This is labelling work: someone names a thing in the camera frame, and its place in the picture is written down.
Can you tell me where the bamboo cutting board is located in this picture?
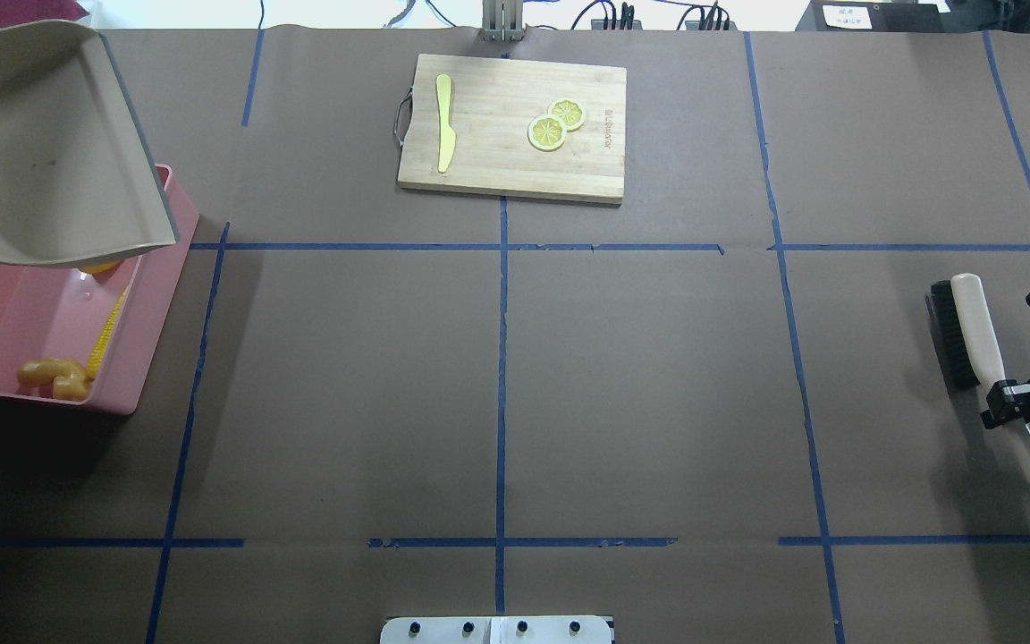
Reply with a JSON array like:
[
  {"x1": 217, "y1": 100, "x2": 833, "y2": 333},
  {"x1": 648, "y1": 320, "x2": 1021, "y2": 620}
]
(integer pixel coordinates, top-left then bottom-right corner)
[{"x1": 397, "y1": 54, "x2": 627, "y2": 205}]

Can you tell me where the beige hand brush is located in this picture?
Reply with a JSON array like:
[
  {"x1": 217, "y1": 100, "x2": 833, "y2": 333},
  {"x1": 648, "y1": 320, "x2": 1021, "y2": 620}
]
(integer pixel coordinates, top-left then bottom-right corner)
[{"x1": 927, "y1": 273, "x2": 1030, "y2": 486}]

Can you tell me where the yellow toy potato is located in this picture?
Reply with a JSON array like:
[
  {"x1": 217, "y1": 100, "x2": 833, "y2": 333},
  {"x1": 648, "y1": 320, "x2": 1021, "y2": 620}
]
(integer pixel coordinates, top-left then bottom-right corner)
[{"x1": 77, "y1": 260, "x2": 122, "y2": 276}]

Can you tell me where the lemon slice near centre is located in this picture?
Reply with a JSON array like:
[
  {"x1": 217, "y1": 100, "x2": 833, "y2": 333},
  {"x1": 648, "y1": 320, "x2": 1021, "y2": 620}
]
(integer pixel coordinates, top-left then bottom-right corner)
[{"x1": 527, "y1": 114, "x2": 569, "y2": 152}]

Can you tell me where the lemon slice near edge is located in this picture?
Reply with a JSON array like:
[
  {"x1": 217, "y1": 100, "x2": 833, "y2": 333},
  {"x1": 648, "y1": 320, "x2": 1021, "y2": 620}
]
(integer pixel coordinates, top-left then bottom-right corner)
[{"x1": 548, "y1": 97, "x2": 587, "y2": 133}]

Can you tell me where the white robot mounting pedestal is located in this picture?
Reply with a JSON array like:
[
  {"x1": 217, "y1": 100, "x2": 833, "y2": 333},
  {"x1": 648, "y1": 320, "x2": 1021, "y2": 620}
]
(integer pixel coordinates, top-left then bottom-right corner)
[{"x1": 379, "y1": 614, "x2": 616, "y2": 643}]

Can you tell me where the pink plastic bin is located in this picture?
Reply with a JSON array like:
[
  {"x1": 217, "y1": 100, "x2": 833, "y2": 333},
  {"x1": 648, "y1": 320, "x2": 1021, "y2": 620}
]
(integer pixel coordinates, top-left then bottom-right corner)
[{"x1": 0, "y1": 164, "x2": 199, "y2": 415}]

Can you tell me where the beige plastic dustpan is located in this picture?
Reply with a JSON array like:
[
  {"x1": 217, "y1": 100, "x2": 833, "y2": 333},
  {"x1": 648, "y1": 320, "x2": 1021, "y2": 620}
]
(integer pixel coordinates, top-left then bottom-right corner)
[{"x1": 0, "y1": 20, "x2": 180, "y2": 267}]

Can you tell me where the aluminium frame post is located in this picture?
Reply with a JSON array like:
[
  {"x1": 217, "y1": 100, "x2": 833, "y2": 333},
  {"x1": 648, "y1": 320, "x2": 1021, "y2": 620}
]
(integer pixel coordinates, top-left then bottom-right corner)
[{"x1": 481, "y1": 0, "x2": 526, "y2": 42}]

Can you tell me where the brown toy ginger root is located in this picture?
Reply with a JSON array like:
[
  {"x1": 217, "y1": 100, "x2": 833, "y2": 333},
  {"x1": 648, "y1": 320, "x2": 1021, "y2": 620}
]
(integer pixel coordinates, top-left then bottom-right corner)
[{"x1": 16, "y1": 359, "x2": 91, "y2": 401}]

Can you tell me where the yellow toy corn cob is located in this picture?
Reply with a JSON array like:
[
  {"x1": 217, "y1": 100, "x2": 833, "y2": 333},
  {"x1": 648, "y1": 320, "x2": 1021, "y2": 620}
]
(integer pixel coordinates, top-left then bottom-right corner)
[{"x1": 85, "y1": 286, "x2": 130, "y2": 382}]

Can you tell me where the yellow plastic knife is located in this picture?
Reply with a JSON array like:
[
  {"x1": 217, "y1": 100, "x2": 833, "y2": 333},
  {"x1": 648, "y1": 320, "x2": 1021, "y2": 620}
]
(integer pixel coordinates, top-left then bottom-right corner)
[{"x1": 435, "y1": 73, "x2": 457, "y2": 174}]

